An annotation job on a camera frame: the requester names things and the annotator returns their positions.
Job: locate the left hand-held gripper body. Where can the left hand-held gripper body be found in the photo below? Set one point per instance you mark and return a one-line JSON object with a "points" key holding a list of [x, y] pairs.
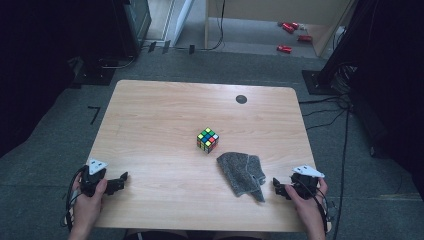
{"points": [[90, 180]]}

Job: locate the black tape strip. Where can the black tape strip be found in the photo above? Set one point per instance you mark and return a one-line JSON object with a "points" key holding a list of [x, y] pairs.
{"points": [[191, 49], [166, 46]]}

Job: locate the white board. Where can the white board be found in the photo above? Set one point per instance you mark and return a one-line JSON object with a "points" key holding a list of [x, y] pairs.
{"points": [[184, 20]]}

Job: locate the multicoloured puzzle cube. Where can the multicoloured puzzle cube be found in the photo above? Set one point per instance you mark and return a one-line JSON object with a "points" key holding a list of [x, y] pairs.
{"points": [[207, 140]]}

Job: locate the person's right hand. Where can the person's right hand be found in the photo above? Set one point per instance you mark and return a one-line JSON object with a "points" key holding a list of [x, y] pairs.
{"points": [[311, 213]]}

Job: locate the black monitor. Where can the black monitor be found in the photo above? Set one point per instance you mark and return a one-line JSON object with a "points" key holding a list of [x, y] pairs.
{"points": [[133, 26]]}

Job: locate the dark round table grommet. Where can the dark round table grommet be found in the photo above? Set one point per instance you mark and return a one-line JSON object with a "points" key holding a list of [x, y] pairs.
{"points": [[241, 99]]}

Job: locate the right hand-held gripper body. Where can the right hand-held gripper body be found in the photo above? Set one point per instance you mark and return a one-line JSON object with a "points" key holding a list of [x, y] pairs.
{"points": [[305, 185]]}

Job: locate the grey cloth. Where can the grey cloth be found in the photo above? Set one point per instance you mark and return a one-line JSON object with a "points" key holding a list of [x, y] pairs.
{"points": [[240, 173]]}

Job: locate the person's left hand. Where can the person's left hand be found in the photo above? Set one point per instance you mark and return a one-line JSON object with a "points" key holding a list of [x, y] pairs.
{"points": [[85, 210]]}

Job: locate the dark curtain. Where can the dark curtain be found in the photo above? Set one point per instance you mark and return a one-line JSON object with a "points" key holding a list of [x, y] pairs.
{"points": [[40, 66], [393, 83]]}

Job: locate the black stand base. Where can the black stand base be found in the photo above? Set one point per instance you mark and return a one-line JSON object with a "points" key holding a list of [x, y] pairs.
{"points": [[316, 83], [95, 75]]}

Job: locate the red can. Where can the red can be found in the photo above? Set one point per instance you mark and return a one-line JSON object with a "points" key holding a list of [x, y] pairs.
{"points": [[295, 25], [284, 49], [288, 28], [305, 38]]}

